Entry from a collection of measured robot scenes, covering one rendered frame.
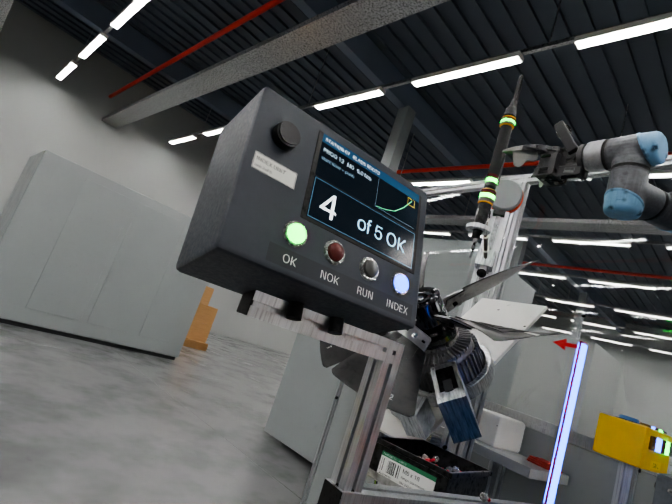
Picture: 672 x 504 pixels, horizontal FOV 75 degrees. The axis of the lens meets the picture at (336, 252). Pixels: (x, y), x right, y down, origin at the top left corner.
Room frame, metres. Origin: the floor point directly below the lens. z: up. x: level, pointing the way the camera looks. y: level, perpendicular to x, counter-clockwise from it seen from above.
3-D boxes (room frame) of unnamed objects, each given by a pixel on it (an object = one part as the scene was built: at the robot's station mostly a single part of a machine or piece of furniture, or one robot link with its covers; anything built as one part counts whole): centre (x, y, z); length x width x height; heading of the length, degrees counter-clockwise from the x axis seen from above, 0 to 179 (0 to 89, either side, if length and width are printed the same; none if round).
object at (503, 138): (1.20, -0.36, 1.68); 0.03 x 0.03 x 0.21
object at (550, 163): (1.02, -0.48, 1.63); 0.12 x 0.08 x 0.09; 32
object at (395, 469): (0.94, -0.33, 0.85); 0.22 x 0.17 x 0.07; 138
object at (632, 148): (0.89, -0.56, 1.64); 0.11 x 0.08 x 0.09; 32
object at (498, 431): (1.67, -0.75, 0.92); 0.17 x 0.16 x 0.11; 122
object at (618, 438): (1.05, -0.81, 1.02); 0.16 x 0.10 x 0.11; 122
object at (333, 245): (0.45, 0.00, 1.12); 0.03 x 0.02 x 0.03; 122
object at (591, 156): (0.95, -0.52, 1.64); 0.08 x 0.05 x 0.08; 122
